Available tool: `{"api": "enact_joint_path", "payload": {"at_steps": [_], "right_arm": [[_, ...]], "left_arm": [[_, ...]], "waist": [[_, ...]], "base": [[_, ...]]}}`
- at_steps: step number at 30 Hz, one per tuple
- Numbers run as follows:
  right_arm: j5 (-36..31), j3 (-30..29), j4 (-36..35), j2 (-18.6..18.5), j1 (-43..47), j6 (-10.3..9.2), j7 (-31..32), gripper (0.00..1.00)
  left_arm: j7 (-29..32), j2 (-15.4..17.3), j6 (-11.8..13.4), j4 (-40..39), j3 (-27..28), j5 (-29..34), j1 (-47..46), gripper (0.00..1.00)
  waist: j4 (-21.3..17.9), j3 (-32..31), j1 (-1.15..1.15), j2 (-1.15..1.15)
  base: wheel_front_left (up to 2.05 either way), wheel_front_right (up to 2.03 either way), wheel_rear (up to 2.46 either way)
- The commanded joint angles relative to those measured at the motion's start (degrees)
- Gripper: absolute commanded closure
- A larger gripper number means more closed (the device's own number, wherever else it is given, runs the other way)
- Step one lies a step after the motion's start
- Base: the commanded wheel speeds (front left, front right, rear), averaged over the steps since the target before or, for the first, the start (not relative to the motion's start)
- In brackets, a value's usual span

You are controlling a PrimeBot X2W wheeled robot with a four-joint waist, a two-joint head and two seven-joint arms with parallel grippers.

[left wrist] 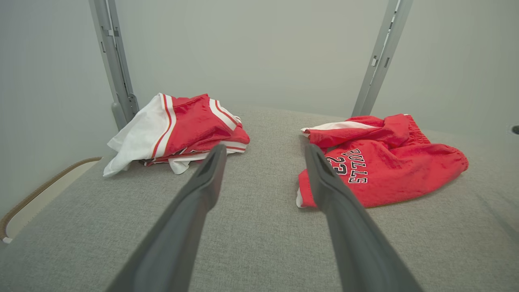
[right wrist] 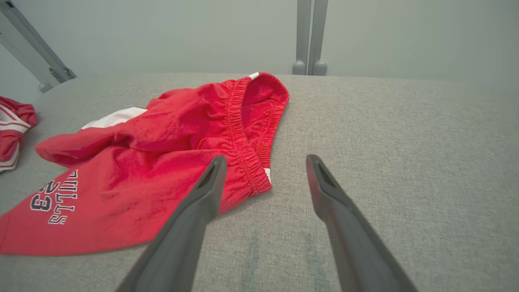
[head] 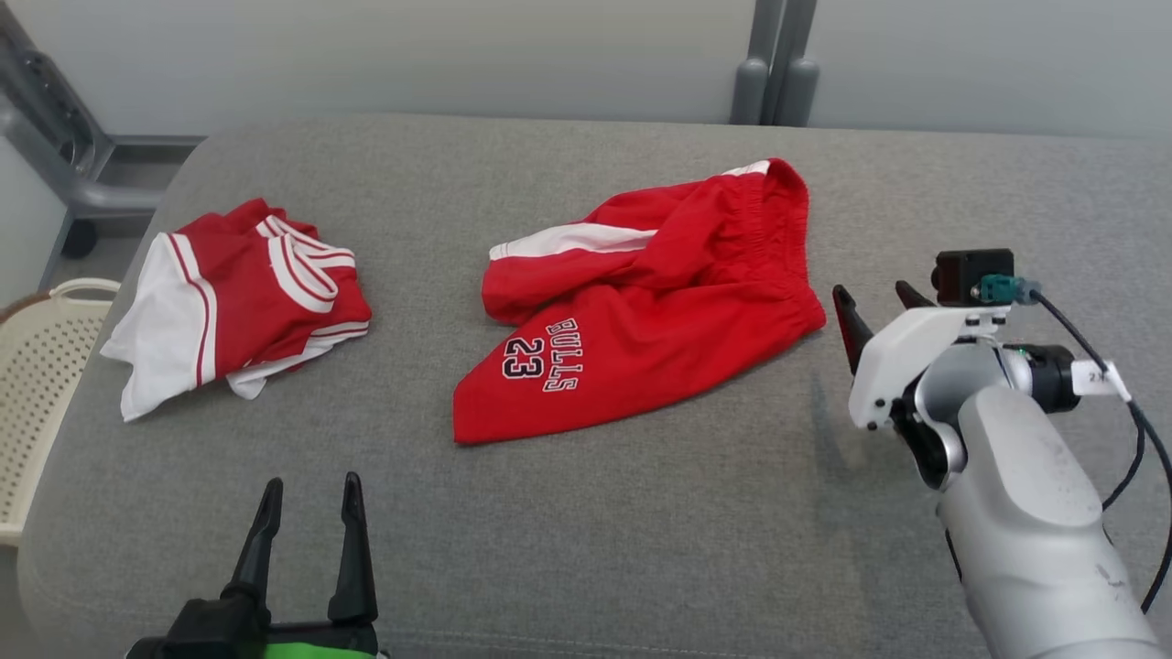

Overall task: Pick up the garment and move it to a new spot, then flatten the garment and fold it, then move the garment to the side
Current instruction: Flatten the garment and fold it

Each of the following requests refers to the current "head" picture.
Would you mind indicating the grey metal stand frame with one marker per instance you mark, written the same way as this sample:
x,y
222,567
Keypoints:
x,y
92,192

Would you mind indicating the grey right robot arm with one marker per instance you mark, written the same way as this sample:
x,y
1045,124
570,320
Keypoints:
x,y
1035,522

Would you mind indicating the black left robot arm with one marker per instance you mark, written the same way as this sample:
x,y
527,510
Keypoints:
x,y
145,650

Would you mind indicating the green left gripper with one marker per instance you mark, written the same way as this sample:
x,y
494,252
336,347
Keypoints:
x,y
320,652

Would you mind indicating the black caster wheel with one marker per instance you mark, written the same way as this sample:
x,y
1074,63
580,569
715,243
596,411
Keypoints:
x,y
79,240

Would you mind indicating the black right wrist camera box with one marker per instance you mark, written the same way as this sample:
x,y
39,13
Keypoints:
x,y
961,275

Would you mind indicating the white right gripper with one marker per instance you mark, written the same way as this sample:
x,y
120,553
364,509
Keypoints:
x,y
893,357

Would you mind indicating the red and white jersey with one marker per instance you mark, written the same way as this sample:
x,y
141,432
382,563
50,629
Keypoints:
x,y
238,302

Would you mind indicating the grey partition foot post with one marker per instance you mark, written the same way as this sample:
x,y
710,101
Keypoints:
x,y
751,91
798,91

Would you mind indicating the cream perforated laundry basket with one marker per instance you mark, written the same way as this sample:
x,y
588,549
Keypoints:
x,y
37,394

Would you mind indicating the red Bulls 23 shorts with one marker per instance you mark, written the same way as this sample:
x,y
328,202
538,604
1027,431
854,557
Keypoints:
x,y
659,339

